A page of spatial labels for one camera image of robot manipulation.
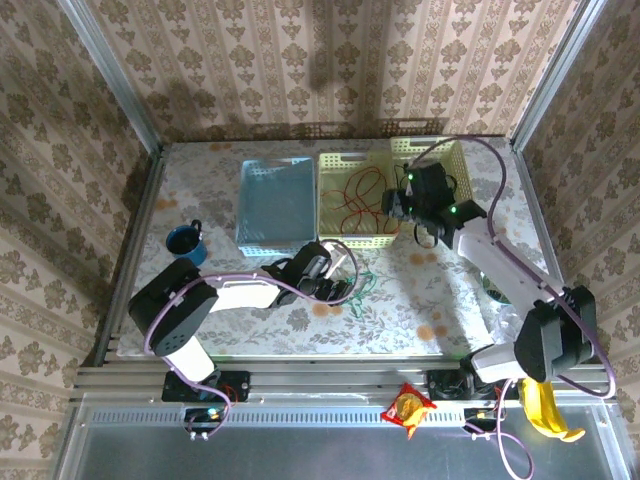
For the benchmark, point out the aluminium frame post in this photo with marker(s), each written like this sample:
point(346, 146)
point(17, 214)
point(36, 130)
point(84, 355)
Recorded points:
point(112, 75)
point(552, 75)

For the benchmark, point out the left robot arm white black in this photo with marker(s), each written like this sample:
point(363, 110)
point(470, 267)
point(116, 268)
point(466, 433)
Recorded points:
point(190, 310)

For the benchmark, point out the yellow banana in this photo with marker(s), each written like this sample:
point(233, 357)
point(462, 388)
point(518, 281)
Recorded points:
point(542, 410)

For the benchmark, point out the red snack packet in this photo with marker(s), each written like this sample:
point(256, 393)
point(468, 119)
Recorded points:
point(407, 407)

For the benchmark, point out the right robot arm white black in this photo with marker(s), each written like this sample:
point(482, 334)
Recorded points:
point(525, 300)

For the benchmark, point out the blue enamel mug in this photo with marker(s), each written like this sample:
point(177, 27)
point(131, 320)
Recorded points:
point(184, 242)

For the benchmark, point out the aluminium frame rail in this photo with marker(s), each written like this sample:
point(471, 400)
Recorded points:
point(325, 370)

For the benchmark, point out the blue perforated plastic basket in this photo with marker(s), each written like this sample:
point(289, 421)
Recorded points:
point(277, 205)

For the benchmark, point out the green bowl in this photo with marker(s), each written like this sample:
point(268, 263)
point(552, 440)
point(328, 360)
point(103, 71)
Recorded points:
point(495, 290)

